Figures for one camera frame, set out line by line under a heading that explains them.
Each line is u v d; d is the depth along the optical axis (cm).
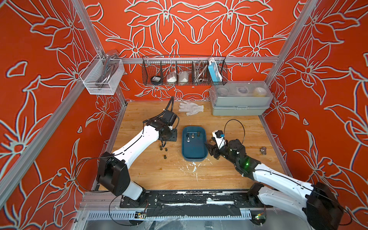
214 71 86
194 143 97
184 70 97
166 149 92
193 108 114
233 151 60
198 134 97
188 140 95
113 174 42
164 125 58
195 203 73
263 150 90
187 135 97
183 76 94
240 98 104
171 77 90
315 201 40
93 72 79
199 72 83
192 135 97
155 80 95
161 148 92
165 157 88
